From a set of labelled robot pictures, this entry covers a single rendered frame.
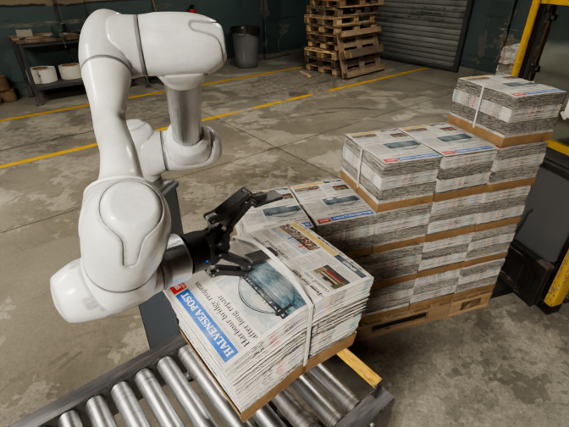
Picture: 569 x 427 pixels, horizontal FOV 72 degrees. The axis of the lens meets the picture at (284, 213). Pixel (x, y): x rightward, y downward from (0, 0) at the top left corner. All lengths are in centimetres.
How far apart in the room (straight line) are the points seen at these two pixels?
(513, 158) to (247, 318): 160
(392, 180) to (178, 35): 108
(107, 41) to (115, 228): 57
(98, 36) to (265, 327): 69
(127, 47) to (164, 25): 9
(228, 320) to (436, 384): 159
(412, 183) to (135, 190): 144
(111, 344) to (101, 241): 196
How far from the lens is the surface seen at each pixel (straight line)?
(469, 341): 249
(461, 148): 193
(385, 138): 194
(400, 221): 188
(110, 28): 100
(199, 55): 98
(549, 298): 276
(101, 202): 50
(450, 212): 203
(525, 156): 215
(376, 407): 113
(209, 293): 85
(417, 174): 179
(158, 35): 98
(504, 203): 225
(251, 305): 82
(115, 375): 125
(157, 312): 193
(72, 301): 66
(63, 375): 241
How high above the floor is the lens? 174
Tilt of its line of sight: 32 degrees down
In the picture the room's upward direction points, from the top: straight up
